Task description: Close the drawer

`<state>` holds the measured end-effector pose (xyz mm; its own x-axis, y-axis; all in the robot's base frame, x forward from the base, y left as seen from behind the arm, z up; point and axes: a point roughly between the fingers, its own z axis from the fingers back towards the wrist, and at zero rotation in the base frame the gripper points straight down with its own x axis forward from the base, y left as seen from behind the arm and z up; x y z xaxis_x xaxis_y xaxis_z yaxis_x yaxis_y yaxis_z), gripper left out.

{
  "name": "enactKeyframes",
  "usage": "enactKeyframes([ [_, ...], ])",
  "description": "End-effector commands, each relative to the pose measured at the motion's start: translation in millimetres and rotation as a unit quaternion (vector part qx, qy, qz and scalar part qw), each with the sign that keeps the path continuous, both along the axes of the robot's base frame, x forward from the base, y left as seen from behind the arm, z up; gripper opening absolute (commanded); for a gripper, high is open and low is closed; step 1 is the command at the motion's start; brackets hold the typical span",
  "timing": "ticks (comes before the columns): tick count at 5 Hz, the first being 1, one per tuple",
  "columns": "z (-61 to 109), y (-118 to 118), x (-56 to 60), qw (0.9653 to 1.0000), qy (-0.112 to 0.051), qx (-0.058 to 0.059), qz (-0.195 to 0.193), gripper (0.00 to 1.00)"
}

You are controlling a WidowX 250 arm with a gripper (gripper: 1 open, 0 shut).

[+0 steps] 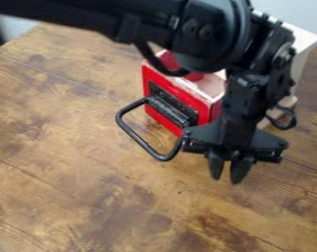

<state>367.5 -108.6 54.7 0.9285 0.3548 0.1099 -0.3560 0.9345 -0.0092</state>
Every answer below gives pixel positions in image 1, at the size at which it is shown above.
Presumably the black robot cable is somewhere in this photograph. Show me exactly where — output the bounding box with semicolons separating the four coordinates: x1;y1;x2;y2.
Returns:
266;104;299;131

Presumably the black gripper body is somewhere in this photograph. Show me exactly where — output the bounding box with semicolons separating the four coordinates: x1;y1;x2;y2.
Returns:
183;75;288;162

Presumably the white wooden drawer cabinet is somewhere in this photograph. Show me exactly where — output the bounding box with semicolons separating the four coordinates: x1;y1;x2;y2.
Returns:
155;9;317;131

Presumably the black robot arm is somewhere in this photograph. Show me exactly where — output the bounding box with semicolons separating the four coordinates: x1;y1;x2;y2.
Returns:
0;0;296;183

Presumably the red drawer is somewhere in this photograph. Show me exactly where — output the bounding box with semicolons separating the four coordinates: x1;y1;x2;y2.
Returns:
142;60;226;137

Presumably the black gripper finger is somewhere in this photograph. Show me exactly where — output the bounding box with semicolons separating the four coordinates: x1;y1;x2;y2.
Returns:
208;151;225;180
230;152;256;184

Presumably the black metal drawer handle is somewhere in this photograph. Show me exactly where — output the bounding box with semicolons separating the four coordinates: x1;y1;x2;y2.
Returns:
115;82;200;162

